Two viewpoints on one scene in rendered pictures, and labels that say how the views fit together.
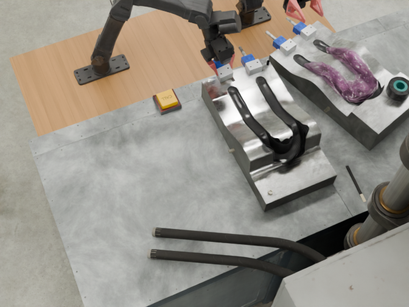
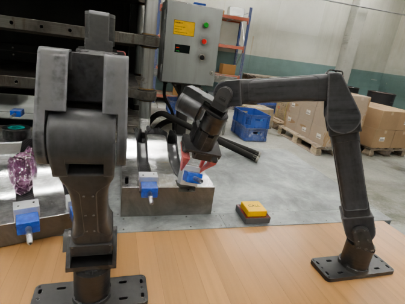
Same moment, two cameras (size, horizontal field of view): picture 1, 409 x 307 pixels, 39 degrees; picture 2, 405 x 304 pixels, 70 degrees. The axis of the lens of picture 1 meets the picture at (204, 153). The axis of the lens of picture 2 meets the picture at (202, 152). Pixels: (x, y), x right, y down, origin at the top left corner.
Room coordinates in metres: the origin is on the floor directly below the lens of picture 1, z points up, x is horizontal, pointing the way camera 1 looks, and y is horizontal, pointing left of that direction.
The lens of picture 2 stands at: (1.97, 0.08, 1.25)
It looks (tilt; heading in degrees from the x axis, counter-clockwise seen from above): 19 degrees down; 188
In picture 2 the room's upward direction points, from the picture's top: 8 degrees clockwise
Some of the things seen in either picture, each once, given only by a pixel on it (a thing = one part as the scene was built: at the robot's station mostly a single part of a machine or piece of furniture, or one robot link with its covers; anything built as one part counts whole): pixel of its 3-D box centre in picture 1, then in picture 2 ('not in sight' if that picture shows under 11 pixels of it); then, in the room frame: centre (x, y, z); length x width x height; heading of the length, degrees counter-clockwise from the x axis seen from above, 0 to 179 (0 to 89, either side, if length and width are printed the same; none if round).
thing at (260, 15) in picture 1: (246, 13); (92, 280); (1.59, -0.15, 0.84); 0.20 x 0.07 x 0.08; 116
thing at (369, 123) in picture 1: (344, 77); (41, 172); (1.28, -0.49, 0.86); 0.50 x 0.26 x 0.11; 43
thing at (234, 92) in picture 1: (268, 114); (157, 149); (1.07, -0.21, 0.92); 0.35 x 0.16 x 0.09; 26
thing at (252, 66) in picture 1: (247, 59); (149, 191); (1.32, -0.14, 0.89); 0.13 x 0.05 x 0.05; 26
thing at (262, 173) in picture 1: (266, 127); (159, 160); (1.05, -0.21, 0.87); 0.50 x 0.26 x 0.14; 26
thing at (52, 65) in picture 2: not in sight; (93, 93); (1.58, -0.15, 1.17); 0.30 x 0.09 x 0.12; 26
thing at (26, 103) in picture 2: not in sight; (43, 103); (0.56, -1.05, 0.87); 0.50 x 0.27 x 0.17; 26
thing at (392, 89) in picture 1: (398, 88); (16, 132); (1.18, -0.66, 0.93); 0.08 x 0.08 x 0.04
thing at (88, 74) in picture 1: (100, 63); (356, 254); (1.32, 0.39, 0.84); 0.20 x 0.07 x 0.08; 116
